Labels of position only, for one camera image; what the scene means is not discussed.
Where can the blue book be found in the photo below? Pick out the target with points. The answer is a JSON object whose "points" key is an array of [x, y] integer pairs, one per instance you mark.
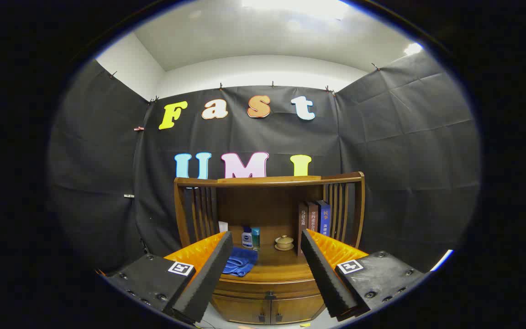
{"points": [[324, 217]]}

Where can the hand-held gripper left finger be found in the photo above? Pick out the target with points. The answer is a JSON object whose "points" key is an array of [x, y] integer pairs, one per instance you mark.
{"points": [[208, 278]]}

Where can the teal bottle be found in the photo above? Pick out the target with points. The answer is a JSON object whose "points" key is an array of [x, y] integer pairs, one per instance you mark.
{"points": [[255, 238]]}

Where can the reddish brown book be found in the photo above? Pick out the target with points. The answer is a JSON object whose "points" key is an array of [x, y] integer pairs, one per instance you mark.
{"points": [[313, 217]]}

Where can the wooden drawer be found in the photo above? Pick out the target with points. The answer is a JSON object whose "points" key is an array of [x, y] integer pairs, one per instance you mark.
{"points": [[244, 288]]}

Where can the beige lidded tea cup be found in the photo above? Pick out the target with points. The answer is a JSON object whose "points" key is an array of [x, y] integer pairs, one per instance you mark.
{"points": [[284, 242]]}

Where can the blue towel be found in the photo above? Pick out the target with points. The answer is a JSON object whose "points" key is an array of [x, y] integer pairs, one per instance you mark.
{"points": [[242, 262]]}

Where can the wooden cabinet door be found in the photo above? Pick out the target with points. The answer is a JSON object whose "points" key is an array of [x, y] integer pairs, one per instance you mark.
{"points": [[297, 310], [240, 310]]}

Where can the white tube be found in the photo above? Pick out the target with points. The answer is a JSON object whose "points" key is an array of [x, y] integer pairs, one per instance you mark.
{"points": [[223, 227]]}

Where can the white blue lotion bottle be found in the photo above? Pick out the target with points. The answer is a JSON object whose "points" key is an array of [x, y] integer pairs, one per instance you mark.
{"points": [[246, 238]]}

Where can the wooden cabinet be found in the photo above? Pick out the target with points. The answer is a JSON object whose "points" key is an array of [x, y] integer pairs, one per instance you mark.
{"points": [[263, 201]]}

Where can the wooden countertop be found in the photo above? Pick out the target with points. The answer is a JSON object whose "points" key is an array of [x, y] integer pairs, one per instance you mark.
{"points": [[281, 264]]}

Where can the dark brown book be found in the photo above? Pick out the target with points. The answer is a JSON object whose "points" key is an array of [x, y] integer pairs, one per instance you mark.
{"points": [[302, 217]]}

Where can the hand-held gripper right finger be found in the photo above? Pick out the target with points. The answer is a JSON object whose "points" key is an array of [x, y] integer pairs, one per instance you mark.
{"points": [[324, 274]]}

